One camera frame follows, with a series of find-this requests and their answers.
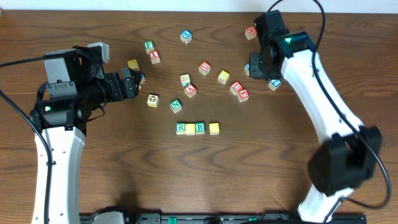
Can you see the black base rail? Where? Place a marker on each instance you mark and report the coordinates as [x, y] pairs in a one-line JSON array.
[[268, 217]]

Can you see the red U block upper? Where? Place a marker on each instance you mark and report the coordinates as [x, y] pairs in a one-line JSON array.
[[204, 68]]

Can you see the wooden block flower picture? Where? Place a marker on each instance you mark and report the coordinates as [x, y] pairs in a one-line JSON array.
[[153, 101]]

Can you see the red E block top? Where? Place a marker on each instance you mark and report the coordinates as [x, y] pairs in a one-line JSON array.
[[251, 33]]

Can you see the red u block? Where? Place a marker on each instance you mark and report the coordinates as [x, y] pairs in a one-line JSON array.
[[236, 87], [204, 68]]

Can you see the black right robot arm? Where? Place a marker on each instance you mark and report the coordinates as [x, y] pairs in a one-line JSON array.
[[348, 151]]

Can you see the blue L block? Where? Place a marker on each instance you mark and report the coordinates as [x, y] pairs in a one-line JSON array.
[[247, 70]]

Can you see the green R block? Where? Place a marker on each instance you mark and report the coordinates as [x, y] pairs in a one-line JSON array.
[[180, 129]]

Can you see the red E block lower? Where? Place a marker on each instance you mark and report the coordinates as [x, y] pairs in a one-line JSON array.
[[243, 95]]

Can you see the red U block lower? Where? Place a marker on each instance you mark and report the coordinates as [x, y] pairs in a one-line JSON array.
[[236, 87]]

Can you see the red e block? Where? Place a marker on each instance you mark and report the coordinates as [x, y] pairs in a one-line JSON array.
[[243, 95], [251, 33]]

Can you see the wooden block green edge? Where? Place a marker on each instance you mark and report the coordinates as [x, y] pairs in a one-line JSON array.
[[185, 80]]

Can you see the blue X block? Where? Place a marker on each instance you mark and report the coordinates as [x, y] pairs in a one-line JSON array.
[[186, 36]]

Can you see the blue P block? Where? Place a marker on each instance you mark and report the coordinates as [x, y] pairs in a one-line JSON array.
[[143, 79]]

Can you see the red A block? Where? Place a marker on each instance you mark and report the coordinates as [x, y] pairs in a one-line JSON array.
[[190, 90]]

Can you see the yellow block far left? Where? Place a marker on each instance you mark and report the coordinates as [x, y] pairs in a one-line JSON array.
[[133, 64]]

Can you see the green B block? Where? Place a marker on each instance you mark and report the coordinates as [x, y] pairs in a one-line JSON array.
[[200, 128]]

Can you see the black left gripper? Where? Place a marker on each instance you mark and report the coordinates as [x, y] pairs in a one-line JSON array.
[[126, 84]]

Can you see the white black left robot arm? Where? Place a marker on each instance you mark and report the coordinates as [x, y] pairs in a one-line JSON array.
[[77, 85]]

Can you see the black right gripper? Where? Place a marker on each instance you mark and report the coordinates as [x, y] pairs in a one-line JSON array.
[[255, 66]]

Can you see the green F block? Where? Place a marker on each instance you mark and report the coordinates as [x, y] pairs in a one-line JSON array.
[[149, 46]]

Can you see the blue 2 block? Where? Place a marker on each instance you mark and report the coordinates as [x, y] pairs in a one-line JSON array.
[[274, 84]]

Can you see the green N block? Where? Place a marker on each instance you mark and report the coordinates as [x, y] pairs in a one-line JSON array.
[[176, 106]]

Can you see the yellow o block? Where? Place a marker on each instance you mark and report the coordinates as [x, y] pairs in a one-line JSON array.
[[214, 128], [190, 129], [223, 77]]

